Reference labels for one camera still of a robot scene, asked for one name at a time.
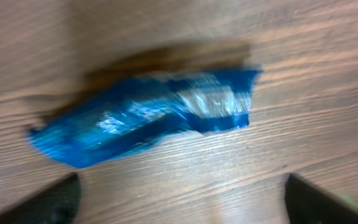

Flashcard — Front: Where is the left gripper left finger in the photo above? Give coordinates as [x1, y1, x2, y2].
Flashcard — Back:
[0, 172, 81, 224]

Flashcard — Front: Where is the blue snack packet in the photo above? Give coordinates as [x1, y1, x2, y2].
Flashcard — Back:
[29, 68, 260, 168]

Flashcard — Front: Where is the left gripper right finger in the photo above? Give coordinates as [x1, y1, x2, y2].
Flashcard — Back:
[284, 173, 358, 224]

